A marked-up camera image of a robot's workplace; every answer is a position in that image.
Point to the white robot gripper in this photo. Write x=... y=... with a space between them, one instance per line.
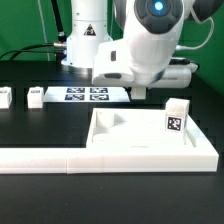
x=111 y=68

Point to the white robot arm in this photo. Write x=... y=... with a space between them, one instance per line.
x=143 y=57

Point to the white marker sheet with tags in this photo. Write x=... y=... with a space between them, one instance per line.
x=86 y=94

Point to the white L-shaped obstacle fence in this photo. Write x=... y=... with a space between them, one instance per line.
x=110 y=159

